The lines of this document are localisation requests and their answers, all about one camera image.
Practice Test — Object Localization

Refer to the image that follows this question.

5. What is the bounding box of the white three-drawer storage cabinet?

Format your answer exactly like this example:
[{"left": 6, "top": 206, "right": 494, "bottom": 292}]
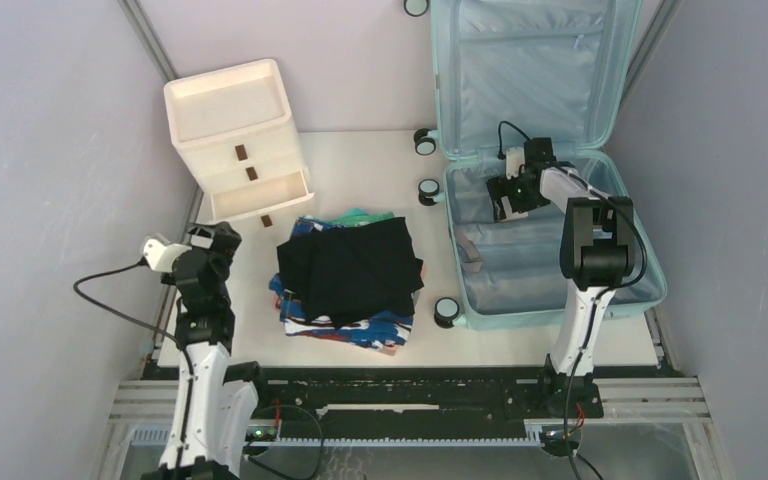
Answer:
[{"left": 163, "top": 59, "right": 315, "bottom": 233}]

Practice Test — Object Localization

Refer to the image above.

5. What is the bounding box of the light blue ribbed suitcase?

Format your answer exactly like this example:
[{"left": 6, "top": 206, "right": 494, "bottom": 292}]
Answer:
[{"left": 403, "top": 1, "right": 641, "bottom": 330}]

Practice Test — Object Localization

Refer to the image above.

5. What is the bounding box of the green white patterned garment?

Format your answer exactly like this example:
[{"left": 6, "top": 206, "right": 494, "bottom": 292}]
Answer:
[{"left": 328, "top": 208, "right": 395, "bottom": 227}]

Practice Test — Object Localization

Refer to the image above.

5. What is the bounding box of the black garment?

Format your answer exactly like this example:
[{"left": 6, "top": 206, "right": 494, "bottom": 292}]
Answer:
[{"left": 277, "top": 217, "right": 424, "bottom": 327}]

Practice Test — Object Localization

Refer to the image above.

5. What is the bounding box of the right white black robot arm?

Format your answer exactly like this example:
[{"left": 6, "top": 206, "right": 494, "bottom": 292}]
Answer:
[{"left": 487, "top": 138, "right": 638, "bottom": 416}]

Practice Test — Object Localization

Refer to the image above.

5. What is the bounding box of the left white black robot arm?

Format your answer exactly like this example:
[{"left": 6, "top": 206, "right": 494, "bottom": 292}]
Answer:
[{"left": 141, "top": 222, "right": 273, "bottom": 479}]

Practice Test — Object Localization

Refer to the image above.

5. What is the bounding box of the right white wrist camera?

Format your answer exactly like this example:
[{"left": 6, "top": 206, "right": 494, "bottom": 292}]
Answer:
[{"left": 504, "top": 147, "right": 525, "bottom": 179}]

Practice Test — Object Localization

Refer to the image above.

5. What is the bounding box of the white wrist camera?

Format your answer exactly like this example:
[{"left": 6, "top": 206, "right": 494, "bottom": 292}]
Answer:
[
  {"left": 141, "top": 235, "right": 192, "bottom": 273},
  {"left": 504, "top": 147, "right": 525, "bottom": 179}
]

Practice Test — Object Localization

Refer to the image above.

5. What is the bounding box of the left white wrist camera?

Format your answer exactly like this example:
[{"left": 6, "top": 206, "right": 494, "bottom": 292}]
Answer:
[{"left": 141, "top": 235, "right": 192, "bottom": 273}]

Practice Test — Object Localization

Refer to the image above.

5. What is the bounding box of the right black camera cable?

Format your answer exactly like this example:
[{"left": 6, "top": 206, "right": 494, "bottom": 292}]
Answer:
[{"left": 496, "top": 120, "right": 648, "bottom": 399}]

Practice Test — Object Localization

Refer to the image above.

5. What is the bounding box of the black camera cable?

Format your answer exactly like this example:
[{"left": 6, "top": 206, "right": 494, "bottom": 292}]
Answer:
[
  {"left": 72, "top": 261, "right": 196, "bottom": 480},
  {"left": 496, "top": 120, "right": 648, "bottom": 399}
]

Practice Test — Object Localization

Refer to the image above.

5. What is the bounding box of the left black camera cable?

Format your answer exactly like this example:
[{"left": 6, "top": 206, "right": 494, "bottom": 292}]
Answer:
[{"left": 72, "top": 261, "right": 196, "bottom": 480}]

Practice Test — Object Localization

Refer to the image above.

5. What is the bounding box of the white slotted cable duct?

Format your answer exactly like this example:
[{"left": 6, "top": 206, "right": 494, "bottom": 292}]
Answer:
[{"left": 244, "top": 423, "right": 544, "bottom": 447}]

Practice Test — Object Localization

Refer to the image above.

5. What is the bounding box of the black mounting rail base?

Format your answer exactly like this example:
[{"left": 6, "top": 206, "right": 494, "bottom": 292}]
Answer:
[{"left": 226, "top": 362, "right": 604, "bottom": 440}]

